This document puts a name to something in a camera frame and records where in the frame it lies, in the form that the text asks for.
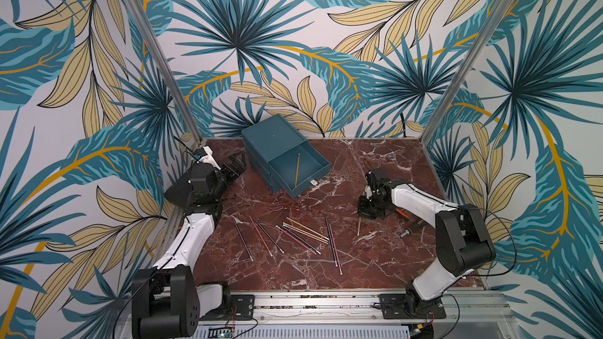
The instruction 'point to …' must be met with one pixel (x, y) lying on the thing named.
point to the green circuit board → (220, 333)
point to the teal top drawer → (292, 172)
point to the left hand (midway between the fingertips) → (237, 159)
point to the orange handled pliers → (408, 231)
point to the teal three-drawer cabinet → (268, 139)
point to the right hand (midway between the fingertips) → (360, 213)
